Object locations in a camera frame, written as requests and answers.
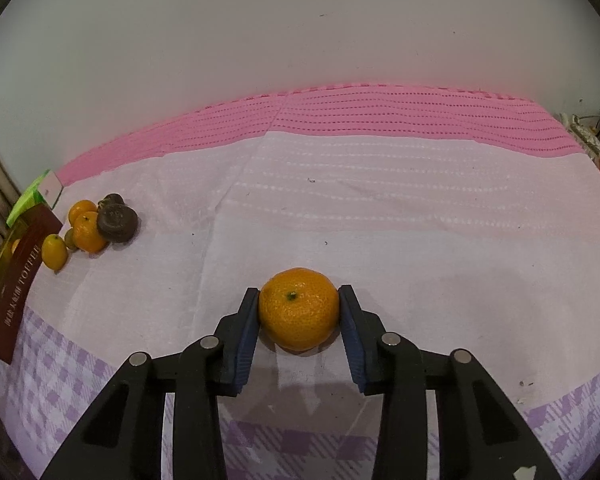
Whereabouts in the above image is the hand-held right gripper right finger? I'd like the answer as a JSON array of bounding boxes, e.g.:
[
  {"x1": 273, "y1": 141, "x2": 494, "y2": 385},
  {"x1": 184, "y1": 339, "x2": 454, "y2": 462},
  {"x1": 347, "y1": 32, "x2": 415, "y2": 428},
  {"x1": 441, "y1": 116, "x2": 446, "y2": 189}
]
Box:
[{"x1": 337, "y1": 285, "x2": 563, "y2": 480}]

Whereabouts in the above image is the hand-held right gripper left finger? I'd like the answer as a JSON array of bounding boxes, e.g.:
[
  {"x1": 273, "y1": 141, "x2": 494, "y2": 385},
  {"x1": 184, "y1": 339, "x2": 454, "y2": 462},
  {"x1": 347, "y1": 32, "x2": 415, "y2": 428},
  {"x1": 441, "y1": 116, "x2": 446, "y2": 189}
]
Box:
[{"x1": 40, "y1": 287, "x2": 261, "y2": 480}]

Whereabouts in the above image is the large orange mandarin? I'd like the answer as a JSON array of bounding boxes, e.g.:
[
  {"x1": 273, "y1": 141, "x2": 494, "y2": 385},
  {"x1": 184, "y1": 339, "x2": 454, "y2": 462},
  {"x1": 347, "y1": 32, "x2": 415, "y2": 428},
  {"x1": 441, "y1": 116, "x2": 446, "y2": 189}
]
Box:
[{"x1": 258, "y1": 267, "x2": 341, "y2": 352}]

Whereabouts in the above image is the large dark brown fruit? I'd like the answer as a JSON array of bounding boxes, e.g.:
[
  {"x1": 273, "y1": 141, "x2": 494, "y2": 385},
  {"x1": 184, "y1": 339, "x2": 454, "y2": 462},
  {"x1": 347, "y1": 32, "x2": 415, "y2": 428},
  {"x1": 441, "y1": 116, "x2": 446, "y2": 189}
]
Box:
[{"x1": 96, "y1": 204, "x2": 139, "y2": 244}]

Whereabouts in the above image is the small orange mandarin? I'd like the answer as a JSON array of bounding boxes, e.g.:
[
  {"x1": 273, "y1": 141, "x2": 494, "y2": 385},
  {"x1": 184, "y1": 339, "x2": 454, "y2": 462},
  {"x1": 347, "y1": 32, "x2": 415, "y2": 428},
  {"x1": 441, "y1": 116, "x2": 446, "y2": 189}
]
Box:
[
  {"x1": 72, "y1": 211, "x2": 109, "y2": 254},
  {"x1": 68, "y1": 200, "x2": 99, "y2": 227}
]

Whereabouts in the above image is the yellow-orange oval fruit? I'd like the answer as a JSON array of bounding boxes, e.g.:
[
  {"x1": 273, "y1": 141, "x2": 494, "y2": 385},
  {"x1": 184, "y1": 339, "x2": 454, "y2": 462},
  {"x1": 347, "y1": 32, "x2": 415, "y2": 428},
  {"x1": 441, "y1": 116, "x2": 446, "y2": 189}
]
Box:
[{"x1": 41, "y1": 234, "x2": 69, "y2": 275}]

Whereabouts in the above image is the red tin box gold inside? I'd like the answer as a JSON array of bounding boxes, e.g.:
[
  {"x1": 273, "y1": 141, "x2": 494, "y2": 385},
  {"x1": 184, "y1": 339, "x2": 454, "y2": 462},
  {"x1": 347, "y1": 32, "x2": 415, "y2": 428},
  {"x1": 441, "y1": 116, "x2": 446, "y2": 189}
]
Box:
[{"x1": 0, "y1": 203, "x2": 64, "y2": 365}]

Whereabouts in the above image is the pink and purple checkered tablecloth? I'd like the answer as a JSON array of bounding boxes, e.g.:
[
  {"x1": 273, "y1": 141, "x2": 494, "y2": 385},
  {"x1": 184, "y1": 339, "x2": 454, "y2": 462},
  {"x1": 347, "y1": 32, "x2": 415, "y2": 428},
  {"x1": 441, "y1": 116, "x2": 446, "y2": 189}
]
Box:
[{"x1": 0, "y1": 81, "x2": 600, "y2": 480}]

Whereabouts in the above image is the green tissue pack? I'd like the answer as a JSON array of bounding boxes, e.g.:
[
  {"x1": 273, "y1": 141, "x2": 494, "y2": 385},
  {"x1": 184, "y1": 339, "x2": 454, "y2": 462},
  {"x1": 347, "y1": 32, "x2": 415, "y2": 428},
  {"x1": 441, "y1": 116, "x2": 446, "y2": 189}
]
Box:
[{"x1": 6, "y1": 169, "x2": 64, "y2": 226}]

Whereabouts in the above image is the white power strip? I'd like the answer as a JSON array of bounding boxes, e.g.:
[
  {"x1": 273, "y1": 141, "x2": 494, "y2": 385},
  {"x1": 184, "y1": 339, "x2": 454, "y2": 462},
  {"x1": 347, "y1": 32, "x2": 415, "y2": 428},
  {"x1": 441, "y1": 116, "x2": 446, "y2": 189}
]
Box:
[{"x1": 560, "y1": 112, "x2": 600, "y2": 162}]

